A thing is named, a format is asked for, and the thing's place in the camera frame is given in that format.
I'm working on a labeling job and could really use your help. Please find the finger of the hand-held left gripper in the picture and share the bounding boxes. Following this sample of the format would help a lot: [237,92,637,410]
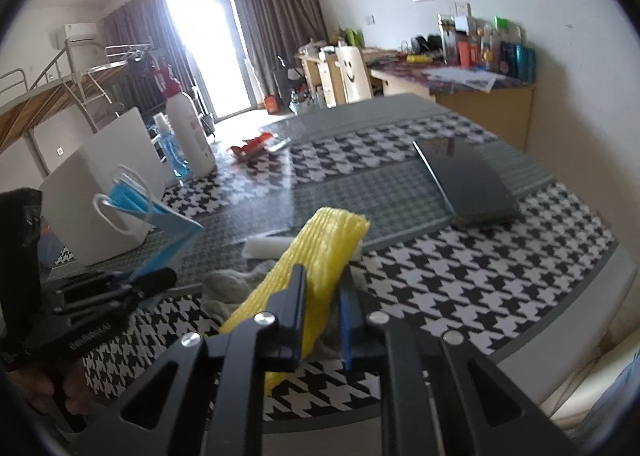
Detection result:
[52,267,179,308]
[55,293,147,323]

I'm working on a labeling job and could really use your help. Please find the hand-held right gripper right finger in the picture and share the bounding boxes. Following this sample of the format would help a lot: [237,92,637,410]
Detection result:
[337,287,585,456]

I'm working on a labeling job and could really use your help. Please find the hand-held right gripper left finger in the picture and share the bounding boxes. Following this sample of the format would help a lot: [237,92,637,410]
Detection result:
[70,263,308,456]

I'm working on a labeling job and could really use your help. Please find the blue face mask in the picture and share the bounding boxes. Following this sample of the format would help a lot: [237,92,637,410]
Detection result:
[92,165,205,287]

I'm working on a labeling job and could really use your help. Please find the yellow foam net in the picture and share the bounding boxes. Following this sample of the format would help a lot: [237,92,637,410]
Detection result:
[219,207,371,392]

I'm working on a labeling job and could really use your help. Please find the white foam piece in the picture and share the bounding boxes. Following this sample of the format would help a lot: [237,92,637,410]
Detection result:
[242,235,364,262]

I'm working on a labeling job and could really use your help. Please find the white foam box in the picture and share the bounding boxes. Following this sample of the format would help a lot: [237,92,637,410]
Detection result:
[39,107,168,268]

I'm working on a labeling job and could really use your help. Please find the person's left hand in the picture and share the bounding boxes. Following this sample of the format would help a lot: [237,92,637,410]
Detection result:
[10,367,97,418]

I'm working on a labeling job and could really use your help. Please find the clear bottle blue liquid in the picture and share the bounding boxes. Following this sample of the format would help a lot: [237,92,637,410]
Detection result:
[152,113,191,181]

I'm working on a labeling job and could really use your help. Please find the white pump bottle red top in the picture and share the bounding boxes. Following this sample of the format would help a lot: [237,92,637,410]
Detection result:
[162,65,217,177]

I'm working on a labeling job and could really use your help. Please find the red snack packet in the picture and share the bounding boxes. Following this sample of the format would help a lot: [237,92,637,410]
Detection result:
[227,132,291,163]

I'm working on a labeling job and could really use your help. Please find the black smartphone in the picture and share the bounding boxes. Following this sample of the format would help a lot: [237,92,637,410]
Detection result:
[412,137,521,228]

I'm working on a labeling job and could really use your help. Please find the large metal bunk bed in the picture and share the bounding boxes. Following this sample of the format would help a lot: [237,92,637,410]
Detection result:
[0,67,117,172]

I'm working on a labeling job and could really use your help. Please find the hanging dark clothes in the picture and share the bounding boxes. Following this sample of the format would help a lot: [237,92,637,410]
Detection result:
[127,52,163,102]

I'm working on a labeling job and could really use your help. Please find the small metal bunk bed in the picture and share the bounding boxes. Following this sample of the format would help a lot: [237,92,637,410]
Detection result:
[85,42,167,104]

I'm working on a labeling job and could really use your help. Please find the bucket with bottles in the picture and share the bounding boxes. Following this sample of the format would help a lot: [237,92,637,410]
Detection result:
[290,88,317,116]

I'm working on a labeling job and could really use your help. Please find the glass balcony door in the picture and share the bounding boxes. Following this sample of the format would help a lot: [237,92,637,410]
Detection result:
[162,0,266,123]

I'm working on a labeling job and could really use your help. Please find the brown curtain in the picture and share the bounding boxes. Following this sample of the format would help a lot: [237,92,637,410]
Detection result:
[102,0,194,102]
[224,0,331,87]

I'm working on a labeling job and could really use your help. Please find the wooden desk with drawers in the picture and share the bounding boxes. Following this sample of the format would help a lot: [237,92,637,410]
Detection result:
[295,48,401,108]

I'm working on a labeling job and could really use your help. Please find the wooden chair smiley face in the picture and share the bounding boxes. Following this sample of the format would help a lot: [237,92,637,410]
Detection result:
[334,45,374,105]

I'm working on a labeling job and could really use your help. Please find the white air conditioner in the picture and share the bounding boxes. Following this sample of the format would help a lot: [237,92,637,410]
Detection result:
[55,22,99,50]

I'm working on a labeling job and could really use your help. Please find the wooden desk patterned top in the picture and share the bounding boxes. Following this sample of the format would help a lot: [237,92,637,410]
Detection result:
[370,60,536,153]

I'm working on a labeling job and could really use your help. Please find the printed papers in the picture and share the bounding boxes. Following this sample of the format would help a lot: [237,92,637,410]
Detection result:
[422,67,499,92]

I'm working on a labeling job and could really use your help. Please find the row of bottles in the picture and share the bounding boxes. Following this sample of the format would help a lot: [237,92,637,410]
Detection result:
[437,13,537,83]

